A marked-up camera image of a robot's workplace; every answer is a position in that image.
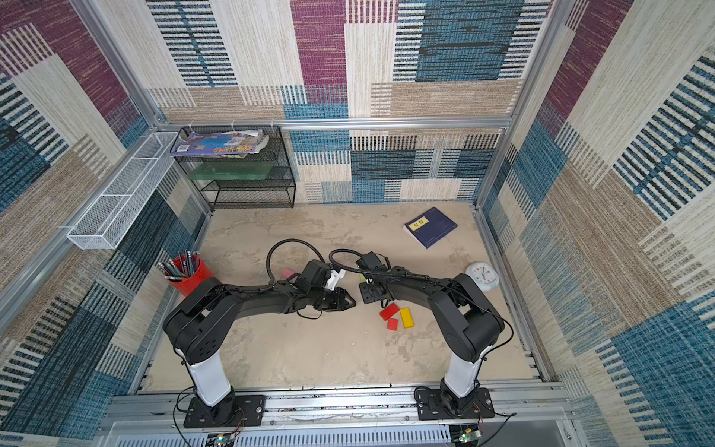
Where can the green tray in rack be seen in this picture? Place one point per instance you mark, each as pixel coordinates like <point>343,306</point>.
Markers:
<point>231,171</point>

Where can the black wire shelf rack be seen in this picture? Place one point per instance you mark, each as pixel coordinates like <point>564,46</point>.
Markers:
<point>278,190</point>

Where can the red long block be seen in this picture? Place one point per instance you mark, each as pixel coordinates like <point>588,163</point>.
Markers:
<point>389,312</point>

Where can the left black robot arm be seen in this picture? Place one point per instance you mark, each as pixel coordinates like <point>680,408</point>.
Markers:
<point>198,327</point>

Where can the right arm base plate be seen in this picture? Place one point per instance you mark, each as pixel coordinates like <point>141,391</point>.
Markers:
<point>441,404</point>

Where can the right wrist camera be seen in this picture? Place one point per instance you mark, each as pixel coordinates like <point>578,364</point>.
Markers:
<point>372,263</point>

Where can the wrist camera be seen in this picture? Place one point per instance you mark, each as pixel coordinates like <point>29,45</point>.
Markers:
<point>372,263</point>
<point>317,274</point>

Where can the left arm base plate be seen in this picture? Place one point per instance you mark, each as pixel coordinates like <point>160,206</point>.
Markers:
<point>233,411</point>

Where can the yellow block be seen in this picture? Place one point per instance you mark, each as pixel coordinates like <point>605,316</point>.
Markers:
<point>406,318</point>

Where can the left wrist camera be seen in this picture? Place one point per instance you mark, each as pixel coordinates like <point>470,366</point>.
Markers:
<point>317,274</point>

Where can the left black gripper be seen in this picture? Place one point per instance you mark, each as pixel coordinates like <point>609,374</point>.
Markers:
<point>342,301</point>

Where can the colourful magazine on rack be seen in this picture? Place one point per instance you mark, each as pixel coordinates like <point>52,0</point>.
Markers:
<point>232,144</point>

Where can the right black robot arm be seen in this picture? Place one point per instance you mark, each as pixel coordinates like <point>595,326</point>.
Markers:
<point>468,321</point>

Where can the dark blue notebook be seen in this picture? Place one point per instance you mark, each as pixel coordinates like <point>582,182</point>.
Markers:
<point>430,227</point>

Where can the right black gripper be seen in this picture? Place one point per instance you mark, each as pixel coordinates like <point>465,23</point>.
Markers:
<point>376,290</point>

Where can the white round clock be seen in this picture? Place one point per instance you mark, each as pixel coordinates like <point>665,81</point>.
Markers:
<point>484,275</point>

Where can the white wire wall basket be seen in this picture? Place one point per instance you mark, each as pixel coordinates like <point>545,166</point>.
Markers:
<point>111,215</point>

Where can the red pen cup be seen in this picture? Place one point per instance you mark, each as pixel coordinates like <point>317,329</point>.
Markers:
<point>186,272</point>

